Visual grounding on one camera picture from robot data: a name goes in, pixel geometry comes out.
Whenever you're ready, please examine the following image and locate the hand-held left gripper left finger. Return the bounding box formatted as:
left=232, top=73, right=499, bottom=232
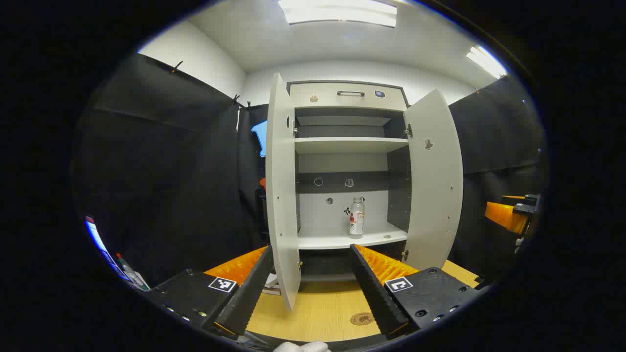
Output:
left=147, top=246, right=274, bottom=340

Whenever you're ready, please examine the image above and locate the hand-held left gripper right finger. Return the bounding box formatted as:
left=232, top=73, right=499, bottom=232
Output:
left=349, top=243, right=490, bottom=340

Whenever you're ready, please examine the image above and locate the grey cabinet door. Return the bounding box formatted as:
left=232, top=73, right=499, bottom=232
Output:
left=403, top=88, right=464, bottom=271
left=266, top=73, right=302, bottom=311

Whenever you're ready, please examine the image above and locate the clear plastic bottle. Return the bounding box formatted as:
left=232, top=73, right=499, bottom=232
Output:
left=349, top=197, right=365, bottom=240

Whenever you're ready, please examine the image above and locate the grey wooden cabinet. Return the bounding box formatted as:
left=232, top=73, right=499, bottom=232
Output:
left=286, top=81, right=411, bottom=282

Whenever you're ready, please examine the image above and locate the grey cabinet drawer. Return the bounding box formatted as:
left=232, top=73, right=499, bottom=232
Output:
left=289, top=82, right=408, bottom=111

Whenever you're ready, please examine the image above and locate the stack of books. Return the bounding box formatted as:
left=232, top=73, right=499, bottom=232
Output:
left=262, top=273, right=282, bottom=296

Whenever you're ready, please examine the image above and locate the small ceiling light panel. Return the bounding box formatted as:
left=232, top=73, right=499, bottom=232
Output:
left=466, top=45, right=508, bottom=80

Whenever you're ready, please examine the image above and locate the large ceiling light panel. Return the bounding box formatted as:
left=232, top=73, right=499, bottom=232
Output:
left=278, top=0, right=398, bottom=28

